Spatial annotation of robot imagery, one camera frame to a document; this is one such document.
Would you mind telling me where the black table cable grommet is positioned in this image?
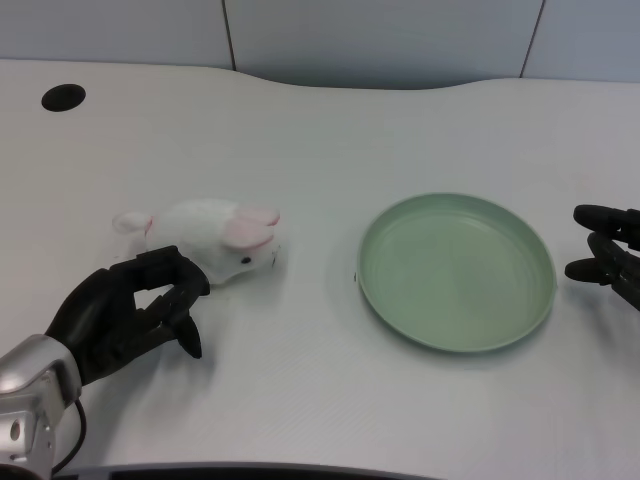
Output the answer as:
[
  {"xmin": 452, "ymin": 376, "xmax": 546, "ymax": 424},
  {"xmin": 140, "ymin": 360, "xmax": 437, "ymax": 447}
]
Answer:
[{"xmin": 41, "ymin": 83, "xmax": 87, "ymax": 113}]

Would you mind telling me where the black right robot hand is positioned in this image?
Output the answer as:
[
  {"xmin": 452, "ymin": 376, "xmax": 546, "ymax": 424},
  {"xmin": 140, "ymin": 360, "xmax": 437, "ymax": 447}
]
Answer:
[{"xmin": 564, "ymin": 204, "xmax": 640, "ymax": 314}]

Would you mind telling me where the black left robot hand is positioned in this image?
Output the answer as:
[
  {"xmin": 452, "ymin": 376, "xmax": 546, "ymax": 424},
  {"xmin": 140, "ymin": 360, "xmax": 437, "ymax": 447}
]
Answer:
[{"xmin": 44, "ymin": 245, "xmax": 211, "ymax": 387}]

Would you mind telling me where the green round plate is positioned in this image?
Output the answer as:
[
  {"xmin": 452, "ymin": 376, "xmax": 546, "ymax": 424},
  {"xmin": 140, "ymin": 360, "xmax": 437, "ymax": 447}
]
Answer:
[{"xmin": 356, "ymin": 192, "xmax": 558, "ymax": 355}]

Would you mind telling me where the white plush rabbit doll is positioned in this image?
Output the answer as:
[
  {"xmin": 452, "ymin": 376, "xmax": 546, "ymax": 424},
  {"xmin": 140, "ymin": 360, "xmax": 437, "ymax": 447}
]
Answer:
[{"xmin": 111, "ymin": 198, "xmax": 282, "ymax": 287}]

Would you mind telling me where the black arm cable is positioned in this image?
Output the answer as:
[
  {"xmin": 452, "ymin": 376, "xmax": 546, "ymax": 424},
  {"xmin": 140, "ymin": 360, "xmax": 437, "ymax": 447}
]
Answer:
[{"xmin": 49, "ymin": 397, "xmax": 88, "ymax": 474}]

